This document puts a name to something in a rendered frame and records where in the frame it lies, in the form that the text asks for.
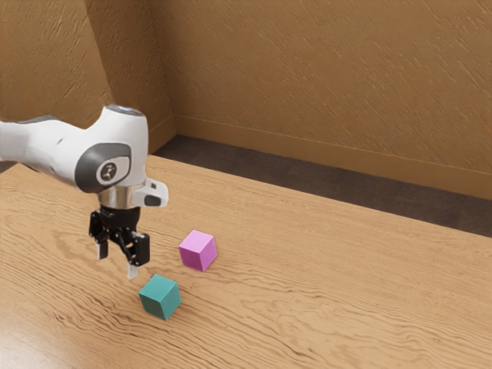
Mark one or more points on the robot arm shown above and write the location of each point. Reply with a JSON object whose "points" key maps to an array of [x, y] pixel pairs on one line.
{"points": [[57, 146]]}

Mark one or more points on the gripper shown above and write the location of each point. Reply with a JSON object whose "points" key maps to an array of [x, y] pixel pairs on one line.
{"points": [[120, 219]]}

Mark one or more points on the pink block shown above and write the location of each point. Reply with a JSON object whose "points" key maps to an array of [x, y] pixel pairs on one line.
{"points": [[197, 250]]}

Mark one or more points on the teal block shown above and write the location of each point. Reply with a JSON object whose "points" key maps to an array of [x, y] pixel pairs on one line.
{"points": [[159, 296]]}

